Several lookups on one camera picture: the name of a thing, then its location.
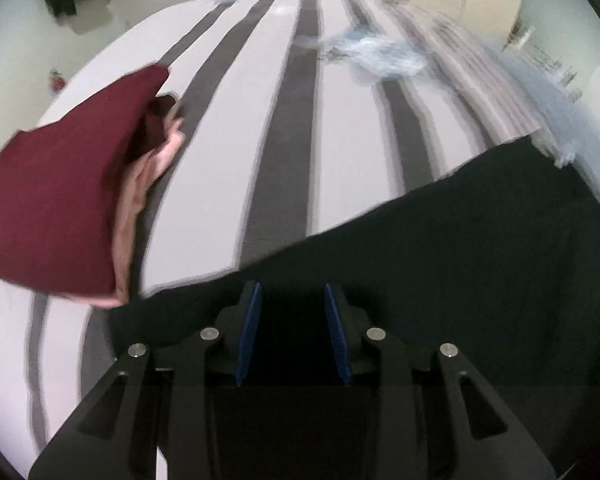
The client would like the black t-shirt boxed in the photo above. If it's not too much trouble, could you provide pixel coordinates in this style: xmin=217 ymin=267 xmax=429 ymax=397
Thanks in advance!
xmin=109 ymin=139 xmax=600 ymax=472

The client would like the folded maroon garment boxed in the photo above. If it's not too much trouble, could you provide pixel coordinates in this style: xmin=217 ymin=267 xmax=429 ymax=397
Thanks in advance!
xmin=0 ymin=64 xmax=169 ymax=297

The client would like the folded pink garment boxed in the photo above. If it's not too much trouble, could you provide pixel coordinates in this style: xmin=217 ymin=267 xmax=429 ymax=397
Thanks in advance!
xmin=64 ymin=94 xmax=185 ymax=309

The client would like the striped bed sheet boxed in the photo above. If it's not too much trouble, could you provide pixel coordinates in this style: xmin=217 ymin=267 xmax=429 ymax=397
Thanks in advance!
xmin=0 ymin=0 xmax=600 ymax=479

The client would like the red fire extinguisher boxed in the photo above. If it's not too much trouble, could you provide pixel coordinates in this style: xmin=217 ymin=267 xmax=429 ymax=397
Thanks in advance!
xmin=50 ymin=68 xmax=67 ymax=94

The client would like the white nightstand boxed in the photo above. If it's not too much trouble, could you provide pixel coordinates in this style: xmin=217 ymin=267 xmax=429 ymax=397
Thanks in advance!
xmin=503 ymin=18 xmax=582 ymax=102

